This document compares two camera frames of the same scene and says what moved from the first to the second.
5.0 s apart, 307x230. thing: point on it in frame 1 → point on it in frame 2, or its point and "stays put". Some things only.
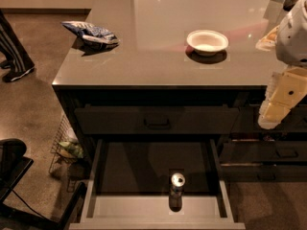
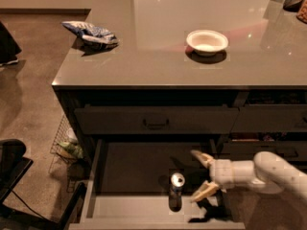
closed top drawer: (156, 120) stays put
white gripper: (294, 37) → (221, 173)
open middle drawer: (129, 186) stays put
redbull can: (176, 192) stays put
